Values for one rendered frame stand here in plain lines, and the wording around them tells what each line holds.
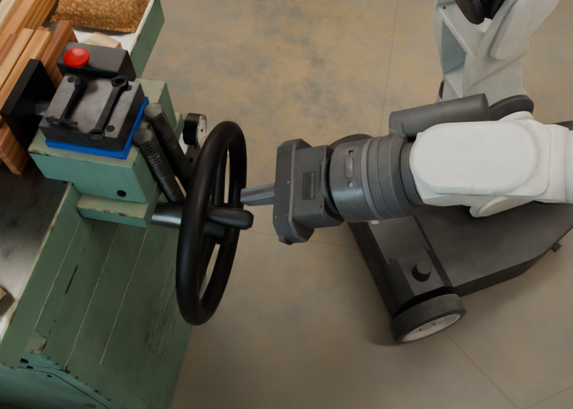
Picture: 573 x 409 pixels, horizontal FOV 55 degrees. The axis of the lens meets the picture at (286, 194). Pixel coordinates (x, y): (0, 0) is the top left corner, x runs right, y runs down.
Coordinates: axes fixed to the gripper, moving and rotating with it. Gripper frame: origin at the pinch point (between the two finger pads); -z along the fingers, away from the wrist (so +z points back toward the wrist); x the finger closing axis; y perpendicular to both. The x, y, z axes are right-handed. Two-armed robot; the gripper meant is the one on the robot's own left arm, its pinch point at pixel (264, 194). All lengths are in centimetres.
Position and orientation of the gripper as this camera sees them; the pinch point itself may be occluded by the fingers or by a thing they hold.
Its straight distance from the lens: 66.5
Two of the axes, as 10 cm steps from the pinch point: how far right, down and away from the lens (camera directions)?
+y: -5.2, -2.9, -8.0
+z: 8.5, -1.2, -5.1
